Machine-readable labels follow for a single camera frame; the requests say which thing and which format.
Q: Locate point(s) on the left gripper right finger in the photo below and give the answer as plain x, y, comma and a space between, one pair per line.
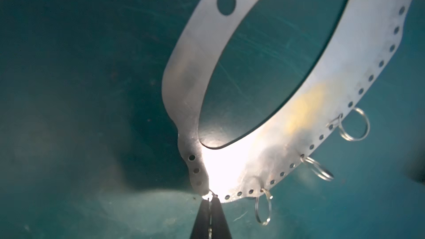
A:
218, 223

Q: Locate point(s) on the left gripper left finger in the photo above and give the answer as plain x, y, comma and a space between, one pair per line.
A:
202, 222

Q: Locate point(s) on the metal key holder plate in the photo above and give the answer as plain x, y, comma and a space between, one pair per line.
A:
365, 39

